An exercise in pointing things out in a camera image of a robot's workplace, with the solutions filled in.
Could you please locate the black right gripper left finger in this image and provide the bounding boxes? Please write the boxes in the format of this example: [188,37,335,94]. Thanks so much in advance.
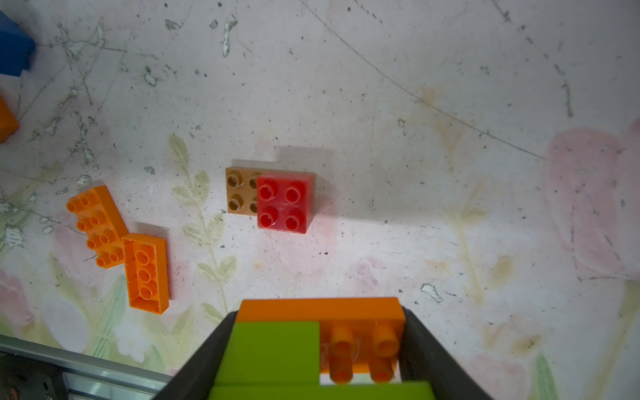
[153,312,238,400]

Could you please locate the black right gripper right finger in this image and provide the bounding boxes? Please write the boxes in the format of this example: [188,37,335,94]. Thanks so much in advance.
[398,307,492,400]

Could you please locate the green long lego brick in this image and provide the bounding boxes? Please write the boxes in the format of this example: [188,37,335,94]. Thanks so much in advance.
[208,382,436,400]

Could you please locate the orange 2x4 lego plate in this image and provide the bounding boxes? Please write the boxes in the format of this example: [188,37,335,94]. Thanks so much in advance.
[237,298,406,384]

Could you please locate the green square lego brick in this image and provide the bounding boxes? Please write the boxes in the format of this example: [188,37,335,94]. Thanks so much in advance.
[214,322,320,386]

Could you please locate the red square lego brick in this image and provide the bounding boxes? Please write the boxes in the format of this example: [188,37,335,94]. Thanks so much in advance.
[257,171,316,234]

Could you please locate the tan 2x4 lego plate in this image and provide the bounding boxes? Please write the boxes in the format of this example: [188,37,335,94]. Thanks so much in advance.
[225,167,265,216]

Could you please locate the small orange lego brick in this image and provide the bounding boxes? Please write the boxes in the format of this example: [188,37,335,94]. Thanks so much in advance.
[0,97,20,143]

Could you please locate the aluminium front rail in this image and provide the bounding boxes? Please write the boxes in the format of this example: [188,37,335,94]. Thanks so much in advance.
[1,335,172,399]

